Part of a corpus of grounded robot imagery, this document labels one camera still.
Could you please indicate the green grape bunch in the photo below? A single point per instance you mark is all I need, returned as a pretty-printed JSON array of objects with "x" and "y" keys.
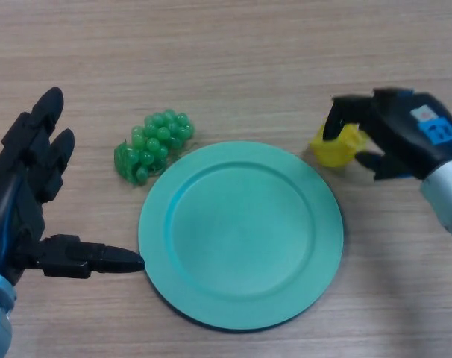
[{"x": 155, "y": 145}]

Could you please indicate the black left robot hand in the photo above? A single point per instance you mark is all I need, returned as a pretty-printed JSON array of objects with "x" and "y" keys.
[{"x": 9, "y": 201}]

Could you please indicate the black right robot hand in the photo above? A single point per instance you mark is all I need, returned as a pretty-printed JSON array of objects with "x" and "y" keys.
[{"x": 401, "y": 127}]

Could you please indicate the green round plate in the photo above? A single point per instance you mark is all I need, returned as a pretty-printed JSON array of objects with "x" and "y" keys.
[{"x": 241, "y": 235}]

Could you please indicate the yellow starfruit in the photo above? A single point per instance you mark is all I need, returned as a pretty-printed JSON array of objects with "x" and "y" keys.
[{"x": 334, "y": 153}]

